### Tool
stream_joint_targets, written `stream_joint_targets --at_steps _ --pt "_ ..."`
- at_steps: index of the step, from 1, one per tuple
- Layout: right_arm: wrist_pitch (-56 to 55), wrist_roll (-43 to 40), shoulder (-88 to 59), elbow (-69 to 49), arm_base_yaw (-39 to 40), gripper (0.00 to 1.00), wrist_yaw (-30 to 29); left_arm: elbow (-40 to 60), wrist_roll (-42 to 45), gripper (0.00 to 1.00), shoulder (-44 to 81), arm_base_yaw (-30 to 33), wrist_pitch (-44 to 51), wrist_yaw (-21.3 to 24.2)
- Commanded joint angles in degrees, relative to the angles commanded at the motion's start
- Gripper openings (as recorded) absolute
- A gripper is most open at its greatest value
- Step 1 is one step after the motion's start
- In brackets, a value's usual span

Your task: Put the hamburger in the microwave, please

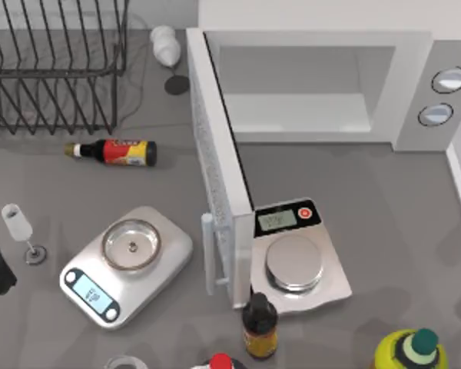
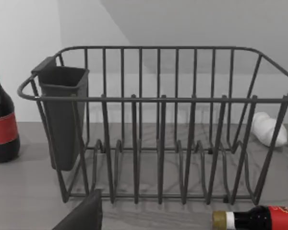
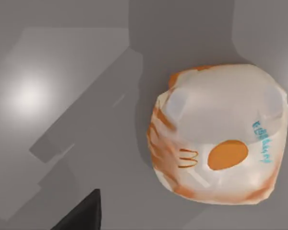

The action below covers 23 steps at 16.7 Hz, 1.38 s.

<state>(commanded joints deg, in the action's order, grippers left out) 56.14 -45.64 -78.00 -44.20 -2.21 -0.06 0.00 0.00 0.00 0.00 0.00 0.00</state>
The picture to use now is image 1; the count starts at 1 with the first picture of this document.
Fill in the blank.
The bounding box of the white microwave door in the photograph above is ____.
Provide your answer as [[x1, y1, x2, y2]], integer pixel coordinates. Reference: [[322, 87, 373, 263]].
[[185, 27, 256, 311]]

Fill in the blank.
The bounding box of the square silver black scale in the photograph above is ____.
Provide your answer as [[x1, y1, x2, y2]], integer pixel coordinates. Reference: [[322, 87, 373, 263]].
[[249, 197, 353, 313]]

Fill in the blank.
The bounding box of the dark bottle red yellow label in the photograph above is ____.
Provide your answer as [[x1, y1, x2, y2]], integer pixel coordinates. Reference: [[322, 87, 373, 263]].
[[64, 138, 158, 168]]

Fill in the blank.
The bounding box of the rounded silver kitchen scale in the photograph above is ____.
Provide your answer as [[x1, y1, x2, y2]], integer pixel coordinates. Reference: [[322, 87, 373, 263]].
[[59, 205, 194, 331]]

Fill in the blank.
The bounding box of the dark brown dropper bottle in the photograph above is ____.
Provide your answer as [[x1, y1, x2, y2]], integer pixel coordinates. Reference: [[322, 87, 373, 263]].
[[241, 291, 280, 361]]

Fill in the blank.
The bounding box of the white wine glass lying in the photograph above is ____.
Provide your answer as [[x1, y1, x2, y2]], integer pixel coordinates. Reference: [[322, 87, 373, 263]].
[[150, 25, 190, 96]]

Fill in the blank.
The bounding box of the pale microwave oven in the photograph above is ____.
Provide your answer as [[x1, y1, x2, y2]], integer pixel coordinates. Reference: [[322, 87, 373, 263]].
[[197, 0, 461, 152]]

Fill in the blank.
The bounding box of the clear champagne flute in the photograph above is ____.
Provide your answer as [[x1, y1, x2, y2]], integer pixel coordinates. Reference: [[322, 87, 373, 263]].
[[1, 203, 48, 265]]

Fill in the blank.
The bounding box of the small microwave knob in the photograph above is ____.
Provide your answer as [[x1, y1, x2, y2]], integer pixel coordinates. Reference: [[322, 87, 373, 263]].
[[417, 102, 455, 127]]

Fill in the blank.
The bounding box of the large microwave knob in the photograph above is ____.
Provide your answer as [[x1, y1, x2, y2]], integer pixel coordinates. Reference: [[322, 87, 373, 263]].
[[431, 65, 461, 94]]

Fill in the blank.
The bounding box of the yellow bottle green cap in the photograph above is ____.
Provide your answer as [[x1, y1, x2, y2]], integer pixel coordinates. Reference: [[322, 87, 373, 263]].
[[373, 327, 450, 369]]

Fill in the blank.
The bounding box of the white microwave door handle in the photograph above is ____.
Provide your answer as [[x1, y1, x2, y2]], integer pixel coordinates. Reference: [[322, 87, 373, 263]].
[[201, 212, 231, 297]]

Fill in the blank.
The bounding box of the dark wire dish rack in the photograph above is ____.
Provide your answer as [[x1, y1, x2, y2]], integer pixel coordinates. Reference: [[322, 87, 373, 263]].
[[0, 0, 131, 136]]

